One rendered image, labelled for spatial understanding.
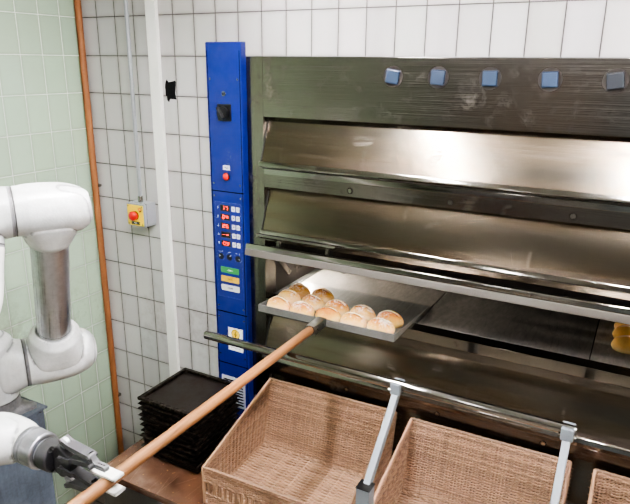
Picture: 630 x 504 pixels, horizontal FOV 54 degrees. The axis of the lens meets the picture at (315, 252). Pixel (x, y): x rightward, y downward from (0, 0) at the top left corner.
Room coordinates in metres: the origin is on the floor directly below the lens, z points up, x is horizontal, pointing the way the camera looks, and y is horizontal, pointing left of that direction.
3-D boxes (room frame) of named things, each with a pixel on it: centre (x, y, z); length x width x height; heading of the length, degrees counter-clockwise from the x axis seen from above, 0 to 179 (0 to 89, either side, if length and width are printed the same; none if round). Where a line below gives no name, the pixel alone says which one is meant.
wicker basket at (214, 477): (1.91, 0.04, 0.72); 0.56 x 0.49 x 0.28; 63
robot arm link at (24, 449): (1.25, 0.65, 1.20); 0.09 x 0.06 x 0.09; 152
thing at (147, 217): (2.54, 0.74, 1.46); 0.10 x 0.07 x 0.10; 62
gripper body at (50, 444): (1.22, 0.59, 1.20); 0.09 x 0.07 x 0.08; 62
